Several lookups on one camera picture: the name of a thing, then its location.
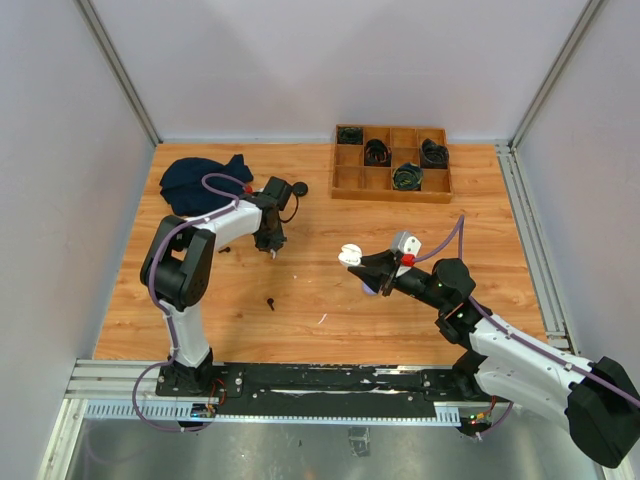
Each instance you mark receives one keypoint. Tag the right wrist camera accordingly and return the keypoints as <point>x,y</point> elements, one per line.
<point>406,243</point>

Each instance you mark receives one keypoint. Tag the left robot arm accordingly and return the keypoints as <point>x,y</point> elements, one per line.
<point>177,269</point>

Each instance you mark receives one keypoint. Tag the rolled dark tie right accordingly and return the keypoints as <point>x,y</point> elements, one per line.
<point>433,155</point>

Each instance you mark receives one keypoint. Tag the rolled dark tie back-left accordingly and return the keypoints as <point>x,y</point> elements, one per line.
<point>349,135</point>

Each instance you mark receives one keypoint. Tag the dark blue cloth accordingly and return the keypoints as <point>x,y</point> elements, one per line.
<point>191,185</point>

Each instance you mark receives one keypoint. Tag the rolled blue yellow tie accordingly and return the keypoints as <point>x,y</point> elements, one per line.
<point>407,177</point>

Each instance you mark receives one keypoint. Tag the purple round charging case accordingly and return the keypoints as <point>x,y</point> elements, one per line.
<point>370,289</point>

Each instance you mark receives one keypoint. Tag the black round charging case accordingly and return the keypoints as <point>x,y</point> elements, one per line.
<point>300,189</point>

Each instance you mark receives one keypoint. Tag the aluminium frame rail left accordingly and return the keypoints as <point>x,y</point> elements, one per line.
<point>98,30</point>

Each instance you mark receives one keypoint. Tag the wooden divided tray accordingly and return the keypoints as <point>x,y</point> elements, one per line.
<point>351,179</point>

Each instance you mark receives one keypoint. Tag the aluminium frame rail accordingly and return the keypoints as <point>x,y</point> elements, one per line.
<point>556,320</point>
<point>98,30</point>

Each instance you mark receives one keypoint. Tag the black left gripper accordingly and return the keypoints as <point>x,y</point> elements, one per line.
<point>275,242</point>

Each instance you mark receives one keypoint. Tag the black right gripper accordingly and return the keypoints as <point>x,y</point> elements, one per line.
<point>373,276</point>

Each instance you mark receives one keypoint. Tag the white round charging case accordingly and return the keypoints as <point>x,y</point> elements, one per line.
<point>350,255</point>

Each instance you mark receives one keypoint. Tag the aluminium frame rail right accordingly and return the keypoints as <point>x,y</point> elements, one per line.
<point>556,320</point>

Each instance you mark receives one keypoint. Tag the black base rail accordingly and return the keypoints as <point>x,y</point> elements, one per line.
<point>322,391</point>

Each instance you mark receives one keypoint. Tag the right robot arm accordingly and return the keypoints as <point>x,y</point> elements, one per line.
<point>595,402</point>

